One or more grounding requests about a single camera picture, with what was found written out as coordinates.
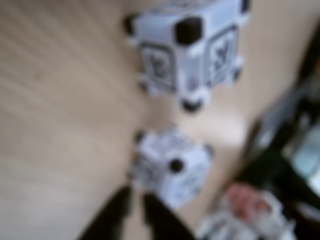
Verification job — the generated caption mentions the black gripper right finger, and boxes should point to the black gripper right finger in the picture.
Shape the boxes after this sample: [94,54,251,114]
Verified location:
[142,193,197,240]

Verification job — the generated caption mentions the black blurred object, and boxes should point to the black blurred object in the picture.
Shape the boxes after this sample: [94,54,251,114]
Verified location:
[237,139,320,208]

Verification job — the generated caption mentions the white cube overlapping squares symbol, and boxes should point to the white cube overlapping squares symbol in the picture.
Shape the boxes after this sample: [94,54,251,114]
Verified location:
[128,128,215,210]

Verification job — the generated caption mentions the red and clear blurred object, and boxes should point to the red and clear blurred object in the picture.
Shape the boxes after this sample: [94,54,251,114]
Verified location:
[197,183,297,240]

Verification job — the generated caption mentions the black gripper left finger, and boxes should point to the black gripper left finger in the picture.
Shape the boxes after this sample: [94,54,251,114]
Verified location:
[76,186,132,240]

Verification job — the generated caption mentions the white cube crossed lines symbol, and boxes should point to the white cube crossed lines symbol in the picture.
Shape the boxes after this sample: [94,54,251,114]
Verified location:
[123,0,252,115]

